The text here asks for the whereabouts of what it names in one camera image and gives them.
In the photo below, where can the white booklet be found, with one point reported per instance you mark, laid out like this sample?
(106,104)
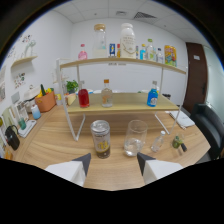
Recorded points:
(182,119)

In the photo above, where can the white tray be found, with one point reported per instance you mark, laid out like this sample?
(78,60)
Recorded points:
(28,129)

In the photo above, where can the orange storage basket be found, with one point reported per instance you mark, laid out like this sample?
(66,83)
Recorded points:
(46,102)

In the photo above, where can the black kettle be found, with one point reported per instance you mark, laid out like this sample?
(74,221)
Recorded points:
(12,138)

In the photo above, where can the small colourful wall print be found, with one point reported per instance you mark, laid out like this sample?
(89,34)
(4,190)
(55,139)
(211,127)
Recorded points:
(19,80)

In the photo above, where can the multicoloured wall poster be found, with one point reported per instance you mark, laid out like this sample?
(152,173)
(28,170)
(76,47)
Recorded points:
(137,52)

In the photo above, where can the blue liquid bottle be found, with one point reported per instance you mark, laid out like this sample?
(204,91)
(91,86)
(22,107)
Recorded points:
(152,97)

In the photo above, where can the white toaster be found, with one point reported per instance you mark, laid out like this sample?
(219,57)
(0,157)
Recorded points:
(30,95)

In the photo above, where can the small pink bottle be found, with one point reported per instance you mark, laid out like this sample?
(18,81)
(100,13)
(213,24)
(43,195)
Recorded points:
(83,54)

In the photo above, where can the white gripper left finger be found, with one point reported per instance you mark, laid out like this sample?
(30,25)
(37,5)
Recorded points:
(75,170)

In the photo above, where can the small square ceiling vent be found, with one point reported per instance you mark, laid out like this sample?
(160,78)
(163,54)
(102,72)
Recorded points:
(121,13)

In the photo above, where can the silver black soda water can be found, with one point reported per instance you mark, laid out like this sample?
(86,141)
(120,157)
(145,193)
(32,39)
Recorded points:
(100,140)

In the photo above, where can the clear bottle green cap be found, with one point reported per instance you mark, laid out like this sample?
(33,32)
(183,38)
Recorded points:
(150,52)

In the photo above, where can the small jar with limes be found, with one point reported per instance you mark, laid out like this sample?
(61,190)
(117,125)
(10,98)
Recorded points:
(177,142)

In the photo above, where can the wooden wall shelf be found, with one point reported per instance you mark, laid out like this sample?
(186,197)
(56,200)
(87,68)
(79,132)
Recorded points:
(24,61)

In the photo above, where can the brown door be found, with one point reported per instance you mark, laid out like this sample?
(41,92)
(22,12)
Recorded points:
(196,76)

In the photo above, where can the blue wall poster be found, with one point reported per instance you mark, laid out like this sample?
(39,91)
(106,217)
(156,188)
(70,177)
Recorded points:
(112,50)

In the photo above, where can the clear bottle orange cap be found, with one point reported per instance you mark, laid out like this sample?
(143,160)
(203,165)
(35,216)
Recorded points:
(107,96)

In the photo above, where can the green potted plant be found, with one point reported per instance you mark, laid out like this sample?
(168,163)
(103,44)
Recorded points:
(72,86)

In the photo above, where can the tall glass jar cork lid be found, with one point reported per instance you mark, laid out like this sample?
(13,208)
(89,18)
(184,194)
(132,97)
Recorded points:
(99,46)

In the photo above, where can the clear bottle blue cap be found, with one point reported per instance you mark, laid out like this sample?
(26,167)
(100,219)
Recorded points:
(160,57)

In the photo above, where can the small blue bottle yellow cap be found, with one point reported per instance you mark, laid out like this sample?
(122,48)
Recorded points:
(143,53)

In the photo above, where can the slatted ceiling air vent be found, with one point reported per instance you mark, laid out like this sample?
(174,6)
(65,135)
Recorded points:
(144,15)

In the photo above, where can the two-tier wooden shelf rack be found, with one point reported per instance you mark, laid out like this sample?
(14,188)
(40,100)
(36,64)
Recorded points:
(130,100)

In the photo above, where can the clear bottle red label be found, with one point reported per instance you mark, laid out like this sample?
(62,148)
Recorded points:
(157,142)

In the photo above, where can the white ornament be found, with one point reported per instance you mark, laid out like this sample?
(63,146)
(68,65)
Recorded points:
(30,46)

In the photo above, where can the yellow colourful drink can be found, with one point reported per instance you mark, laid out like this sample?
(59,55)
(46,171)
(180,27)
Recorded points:
(170,56)

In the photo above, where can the pale blue plastic bottle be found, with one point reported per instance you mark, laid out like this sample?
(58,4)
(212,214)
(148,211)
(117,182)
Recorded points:
(36,112)

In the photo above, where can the green cup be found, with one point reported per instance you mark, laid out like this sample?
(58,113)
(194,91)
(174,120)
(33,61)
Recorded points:
(22,124)

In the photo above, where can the large white milk bottle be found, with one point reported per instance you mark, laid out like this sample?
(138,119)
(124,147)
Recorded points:
(128,41)

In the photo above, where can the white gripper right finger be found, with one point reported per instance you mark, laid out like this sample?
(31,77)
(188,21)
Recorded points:
(155,169)

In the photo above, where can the red liquid bottle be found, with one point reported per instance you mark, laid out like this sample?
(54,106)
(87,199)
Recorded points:
(84,98)

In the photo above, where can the clear drinking glass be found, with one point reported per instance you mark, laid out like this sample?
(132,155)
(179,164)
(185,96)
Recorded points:
(135,141)

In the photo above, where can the black armchair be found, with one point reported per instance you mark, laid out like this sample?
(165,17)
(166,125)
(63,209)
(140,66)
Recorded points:
(208,131)

